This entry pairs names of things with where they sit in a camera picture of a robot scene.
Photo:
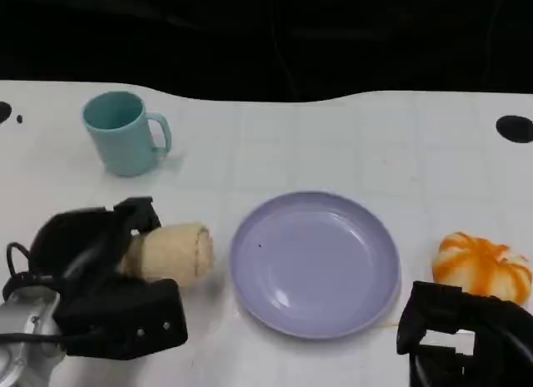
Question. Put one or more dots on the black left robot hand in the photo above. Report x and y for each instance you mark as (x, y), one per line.
(75, 237)

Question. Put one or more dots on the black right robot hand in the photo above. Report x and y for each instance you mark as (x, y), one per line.
(491, 320)

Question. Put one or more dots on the beige towel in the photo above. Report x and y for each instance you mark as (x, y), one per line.
(170, 254)

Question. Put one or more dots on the orange and white bread roll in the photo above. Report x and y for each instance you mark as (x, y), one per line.
(479, 262)

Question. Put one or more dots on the pale green mug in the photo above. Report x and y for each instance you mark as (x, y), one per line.
(125, 147)

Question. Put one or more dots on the black table grommet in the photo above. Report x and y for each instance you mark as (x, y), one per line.
(4, 111)
(515, 129)

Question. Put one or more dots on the lilac plate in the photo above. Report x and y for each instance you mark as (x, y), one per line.
(316, 270)

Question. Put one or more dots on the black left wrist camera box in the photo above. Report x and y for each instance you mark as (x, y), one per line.
(125, 320)

